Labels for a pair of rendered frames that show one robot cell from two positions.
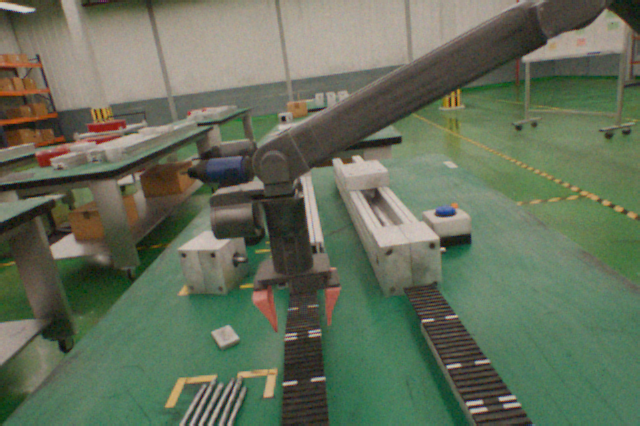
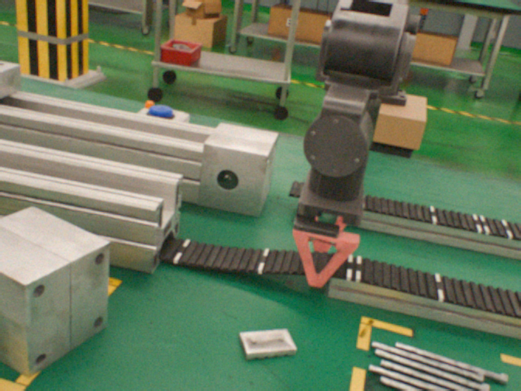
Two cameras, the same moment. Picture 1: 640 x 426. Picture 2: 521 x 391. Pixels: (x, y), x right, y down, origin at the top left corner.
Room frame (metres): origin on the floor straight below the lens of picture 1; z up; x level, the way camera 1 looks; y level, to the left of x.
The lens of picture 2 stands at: (0.57, 0.62, 1.15)
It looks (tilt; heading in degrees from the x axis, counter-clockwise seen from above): 25 degrees down; 277
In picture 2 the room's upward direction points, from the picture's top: 8 degrees clockwise
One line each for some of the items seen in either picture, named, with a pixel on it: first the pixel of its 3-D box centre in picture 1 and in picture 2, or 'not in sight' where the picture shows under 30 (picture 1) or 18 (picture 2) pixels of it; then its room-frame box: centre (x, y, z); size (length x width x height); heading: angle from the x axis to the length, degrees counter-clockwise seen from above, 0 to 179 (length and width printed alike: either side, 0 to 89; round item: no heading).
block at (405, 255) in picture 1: (411, 256); (240, 165); (0.71, -0.16, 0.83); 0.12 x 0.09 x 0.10; 91
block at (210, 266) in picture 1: (220, 261); (42, 280); (0.82, 0.21, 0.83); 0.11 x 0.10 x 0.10; 70
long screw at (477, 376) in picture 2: (229, 405); (426, 361); (0.45, 0.14, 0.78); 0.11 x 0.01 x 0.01; 172
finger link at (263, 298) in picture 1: (281, 301); (323, 243); (0.57, 0.07, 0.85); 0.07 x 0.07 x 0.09; 1
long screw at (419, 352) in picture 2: (232, 419); (450, 361); (0.43, 0.13, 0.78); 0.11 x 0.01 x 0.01; 171
